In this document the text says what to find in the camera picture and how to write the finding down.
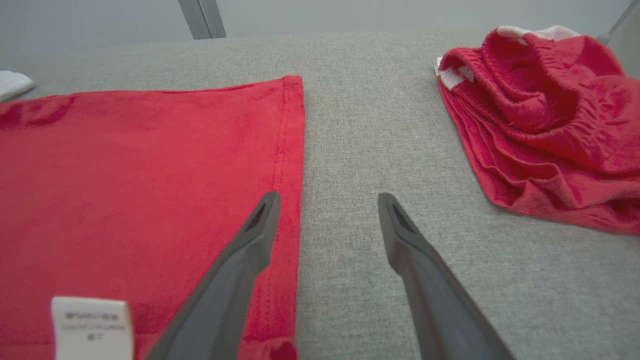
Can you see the grey double frame post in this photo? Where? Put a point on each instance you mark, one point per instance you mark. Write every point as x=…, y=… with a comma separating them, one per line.
x=202, y=20

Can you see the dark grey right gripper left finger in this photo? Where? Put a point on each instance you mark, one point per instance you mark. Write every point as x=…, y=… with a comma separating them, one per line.
x=220, y=300

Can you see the thin slanted grey frame post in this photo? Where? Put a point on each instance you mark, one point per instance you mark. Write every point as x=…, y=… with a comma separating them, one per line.
x=603, y=37

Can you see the red shorts with white stripe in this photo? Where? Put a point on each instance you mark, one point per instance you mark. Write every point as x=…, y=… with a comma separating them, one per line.
x=550, y=150

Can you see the red t-shirt with white sleeves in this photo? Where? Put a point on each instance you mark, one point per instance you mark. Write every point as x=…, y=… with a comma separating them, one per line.
x=125, y=190

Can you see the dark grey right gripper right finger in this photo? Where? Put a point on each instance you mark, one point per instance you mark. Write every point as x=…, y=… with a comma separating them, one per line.
x=435, y=305

